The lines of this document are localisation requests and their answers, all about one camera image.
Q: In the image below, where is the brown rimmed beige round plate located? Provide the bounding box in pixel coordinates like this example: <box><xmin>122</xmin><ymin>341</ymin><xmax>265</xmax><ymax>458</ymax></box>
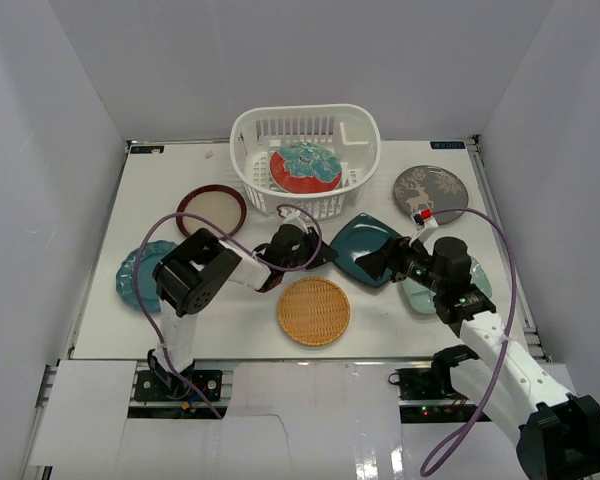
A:
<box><xmin>177</xmin><ymin>184</ymin><xmax>247</xmax><ymax>235</ymax></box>

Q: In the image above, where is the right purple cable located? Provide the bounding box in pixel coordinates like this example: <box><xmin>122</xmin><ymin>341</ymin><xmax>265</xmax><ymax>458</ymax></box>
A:
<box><xmin>412</xmin><ymin>207</ymin><xmax>519</xmax><ymax>478</ymax></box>

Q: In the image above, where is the purple cable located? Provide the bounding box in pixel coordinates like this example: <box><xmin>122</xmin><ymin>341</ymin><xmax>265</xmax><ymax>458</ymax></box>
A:
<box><xmin>132</xmin><ymin>203</ymin><xmax>326</xmax><ymax>419</ymax></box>
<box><xmin>412</xmin><ymin>207</ymin><xmax>519</xmax><ymax>478</ymax></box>

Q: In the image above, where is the dark teal square plate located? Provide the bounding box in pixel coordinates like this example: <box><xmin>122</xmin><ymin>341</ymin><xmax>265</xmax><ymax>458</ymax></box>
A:
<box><xmin>329</xmin><ymin>213</ymin><xmax>399</xmax><ymax>289</ymax></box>

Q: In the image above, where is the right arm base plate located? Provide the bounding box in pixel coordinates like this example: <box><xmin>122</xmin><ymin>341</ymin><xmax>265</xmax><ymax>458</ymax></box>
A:
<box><xmin>388</xmin><ymin>368</ymin><xmax>458</xmax><ymax>400</ymax></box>

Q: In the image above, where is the red and teal round plate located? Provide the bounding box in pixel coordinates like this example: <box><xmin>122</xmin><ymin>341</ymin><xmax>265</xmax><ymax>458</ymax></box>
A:
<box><xmin>269</xmin><ymin>141</ymin><xmax>343</xmax><ymax>194</ymax></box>

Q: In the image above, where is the white plastic dish basket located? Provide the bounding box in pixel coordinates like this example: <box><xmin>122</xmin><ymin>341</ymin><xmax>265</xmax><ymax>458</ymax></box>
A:
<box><xmin>230</xmin><ymin>104</ymin><xmax>381</xmax><ymax>220</ymax></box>

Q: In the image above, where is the right blue table label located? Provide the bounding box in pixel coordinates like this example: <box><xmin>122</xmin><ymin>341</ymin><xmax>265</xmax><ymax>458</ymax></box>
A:
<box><xmin>430</xmin><ymin>140</ymin><xmax>466</xmax><ymax>150</ymax></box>

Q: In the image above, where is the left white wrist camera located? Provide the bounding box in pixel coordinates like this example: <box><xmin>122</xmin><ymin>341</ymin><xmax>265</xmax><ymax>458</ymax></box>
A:
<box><xmin>278</xmin><ymin>207</ymin><xmax>309</xmax><ymax>234</ymax></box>

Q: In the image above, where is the woven bamboo round tray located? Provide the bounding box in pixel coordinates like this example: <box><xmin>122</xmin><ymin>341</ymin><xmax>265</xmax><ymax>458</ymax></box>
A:
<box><xmin>277</xmin><ymin>277</ymin><xmax>351</xmax><ymax>347</ymax></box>

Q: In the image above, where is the light green divided square plate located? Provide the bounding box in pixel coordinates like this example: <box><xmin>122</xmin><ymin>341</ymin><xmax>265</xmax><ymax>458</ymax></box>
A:
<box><xmin>401</xmin><ymin>257</ymin><xmax>493</xmax><ymax>315</ymax></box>

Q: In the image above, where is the left blue table label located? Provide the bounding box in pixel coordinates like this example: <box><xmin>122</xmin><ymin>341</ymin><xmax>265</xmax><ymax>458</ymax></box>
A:
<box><xmin>129</xmin><ymin>145</ymin><xmax>164</xmax><ymax>155</ymax></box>

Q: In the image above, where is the teal scalloped round plate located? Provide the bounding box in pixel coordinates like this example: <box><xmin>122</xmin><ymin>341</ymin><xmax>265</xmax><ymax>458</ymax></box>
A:
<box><xmin>115</xmin><ymin>240</ymin><xmax>179</xmax><ymax>314</ymax></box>

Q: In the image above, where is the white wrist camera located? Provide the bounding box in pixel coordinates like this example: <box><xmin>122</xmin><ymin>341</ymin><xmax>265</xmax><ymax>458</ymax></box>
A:
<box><xmin>278</xmin><ymin>207</ymin><xmax>309</xmax><ymax>234</ymax></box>
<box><xmin>409</xmin><ymin>209</ymin><xmax>439</xmax><ymax>246</ymax></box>

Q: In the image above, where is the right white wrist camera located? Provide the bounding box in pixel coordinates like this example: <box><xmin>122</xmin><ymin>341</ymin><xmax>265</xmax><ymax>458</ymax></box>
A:
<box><xmin>409</xmin><ymin>209</ymin><xmax>439</xmax><ymax>246</ymax></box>

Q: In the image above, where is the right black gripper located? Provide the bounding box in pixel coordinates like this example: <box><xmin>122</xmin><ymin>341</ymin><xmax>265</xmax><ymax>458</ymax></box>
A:
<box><xmin>355</xmin><ymin>234</ymin><xmax>445</xmax><ymax>295</ymax></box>

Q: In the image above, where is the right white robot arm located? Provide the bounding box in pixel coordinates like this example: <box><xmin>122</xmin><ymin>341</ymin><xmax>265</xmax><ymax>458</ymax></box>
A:
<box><xmin>355</xmin><ymin>237</ymin><xmax>600</xmax><ymax>479</ymax></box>

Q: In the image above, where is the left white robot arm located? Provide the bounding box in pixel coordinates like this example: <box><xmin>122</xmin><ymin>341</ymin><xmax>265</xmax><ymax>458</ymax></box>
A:
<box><xmin>148</xmin><ymin>224</ymin><xmax>338</xmax><ymax>399</ymax></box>

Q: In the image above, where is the grey reindeer round plate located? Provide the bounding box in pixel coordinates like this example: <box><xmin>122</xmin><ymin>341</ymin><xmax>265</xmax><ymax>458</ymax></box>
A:
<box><xmin>393</xmin><ymin>165</ymin><xmax>469</xmax><ymax>225</ymax></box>

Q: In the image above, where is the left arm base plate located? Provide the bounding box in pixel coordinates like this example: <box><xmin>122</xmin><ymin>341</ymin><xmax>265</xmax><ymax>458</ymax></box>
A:
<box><xmin>132</xmin><ymin>370</ymin><xmax>223</xmax><ymax>402</ymax></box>

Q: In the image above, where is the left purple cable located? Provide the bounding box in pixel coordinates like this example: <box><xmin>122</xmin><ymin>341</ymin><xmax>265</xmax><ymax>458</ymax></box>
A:
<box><xmin>132</xmin><ymin>203</ymin><xmax>326</xmax><ymax>419</ymax></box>

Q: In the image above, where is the blue table label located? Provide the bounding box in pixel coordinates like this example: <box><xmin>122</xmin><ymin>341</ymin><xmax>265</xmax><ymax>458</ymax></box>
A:
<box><xmin>129</xmin><ymin>145</ymin><xmax>164</xmax><ymax>155</ymax></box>
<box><xmin>430</xmin><ymin>140</ymin><xmax>466</xmax><ymax>150</ymax></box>

